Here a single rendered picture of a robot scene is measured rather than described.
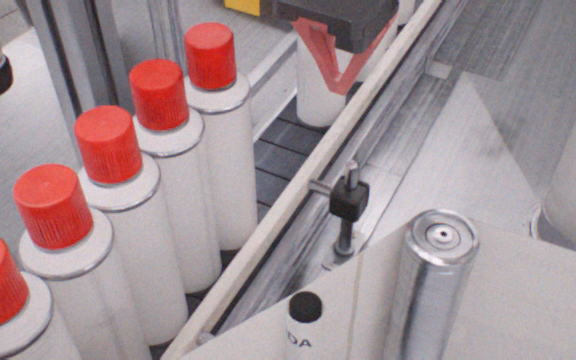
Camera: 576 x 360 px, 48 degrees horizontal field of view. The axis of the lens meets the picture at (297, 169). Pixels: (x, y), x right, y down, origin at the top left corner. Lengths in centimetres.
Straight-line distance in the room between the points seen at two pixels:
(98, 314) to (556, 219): 37
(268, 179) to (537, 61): 44
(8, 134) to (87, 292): 45
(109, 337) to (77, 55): 23
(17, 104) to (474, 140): 54
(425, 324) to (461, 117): 38
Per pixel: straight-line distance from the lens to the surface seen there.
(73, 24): 52
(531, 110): 74
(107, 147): 37
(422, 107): 80
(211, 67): 44
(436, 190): 62
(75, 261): 37
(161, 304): 47
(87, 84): 55
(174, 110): 41
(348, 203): 55
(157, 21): 52
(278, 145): 65
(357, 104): 65
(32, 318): 35
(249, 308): 53
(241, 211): 52
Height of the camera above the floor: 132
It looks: 45 degrees down
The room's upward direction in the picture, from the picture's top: 1 degrees clockwise
